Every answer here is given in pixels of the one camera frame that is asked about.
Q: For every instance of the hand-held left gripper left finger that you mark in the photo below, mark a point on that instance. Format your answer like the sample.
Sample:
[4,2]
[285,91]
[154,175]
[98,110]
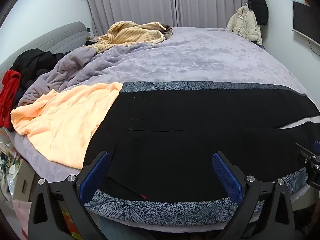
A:
[96,175]

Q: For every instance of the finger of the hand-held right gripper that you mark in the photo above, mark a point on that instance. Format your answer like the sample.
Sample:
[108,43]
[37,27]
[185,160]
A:
[306,153]
[316,146]

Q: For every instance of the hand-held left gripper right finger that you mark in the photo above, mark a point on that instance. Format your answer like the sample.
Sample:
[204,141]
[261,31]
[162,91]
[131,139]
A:
[226,177]

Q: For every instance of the black pants with patterned lining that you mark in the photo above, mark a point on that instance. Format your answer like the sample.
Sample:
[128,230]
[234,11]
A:
[175,130]

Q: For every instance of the peach fleece blanket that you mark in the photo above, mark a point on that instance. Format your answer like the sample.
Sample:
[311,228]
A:
[62,120]

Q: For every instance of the cardboard box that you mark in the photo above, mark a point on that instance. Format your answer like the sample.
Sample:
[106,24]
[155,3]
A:
[23,182]

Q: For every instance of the pink plastic bag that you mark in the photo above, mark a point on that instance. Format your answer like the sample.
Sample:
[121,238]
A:
[22,217]

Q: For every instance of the clear plastic bag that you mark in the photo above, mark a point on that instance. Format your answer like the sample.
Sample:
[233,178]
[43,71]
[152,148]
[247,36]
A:
[8,170]

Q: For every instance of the crumpled lavender fleece blanket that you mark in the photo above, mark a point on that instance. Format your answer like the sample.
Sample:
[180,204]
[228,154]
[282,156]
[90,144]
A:
[75,65]

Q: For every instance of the red garment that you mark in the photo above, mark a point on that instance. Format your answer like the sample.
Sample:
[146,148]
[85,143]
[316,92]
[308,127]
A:
[10,92]

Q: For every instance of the lavender bed cover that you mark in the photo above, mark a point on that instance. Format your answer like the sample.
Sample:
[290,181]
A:
[200,55]

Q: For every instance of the pile of black clothes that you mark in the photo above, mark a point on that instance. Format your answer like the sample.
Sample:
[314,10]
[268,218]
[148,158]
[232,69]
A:
[35,62]

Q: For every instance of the cream puffer jacket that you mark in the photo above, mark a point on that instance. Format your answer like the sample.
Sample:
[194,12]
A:
[245,22]

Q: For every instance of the grey padded headboard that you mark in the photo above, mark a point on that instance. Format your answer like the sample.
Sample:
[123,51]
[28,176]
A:
[57,35]

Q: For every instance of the yellow striped garment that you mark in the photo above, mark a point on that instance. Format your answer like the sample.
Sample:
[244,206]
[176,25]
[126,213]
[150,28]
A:
[130,32]

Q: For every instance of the black hanging jacket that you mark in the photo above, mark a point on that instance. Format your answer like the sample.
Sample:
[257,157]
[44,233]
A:
[257,2]

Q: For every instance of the grey-brown garment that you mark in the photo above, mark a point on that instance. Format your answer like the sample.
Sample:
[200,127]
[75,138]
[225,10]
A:
[167,31]

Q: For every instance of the grey curtain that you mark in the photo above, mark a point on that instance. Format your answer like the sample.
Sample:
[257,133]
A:
[207,2]
[130,2]

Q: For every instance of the wall-mounted television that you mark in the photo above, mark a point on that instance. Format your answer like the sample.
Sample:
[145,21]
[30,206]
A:
[303,20]

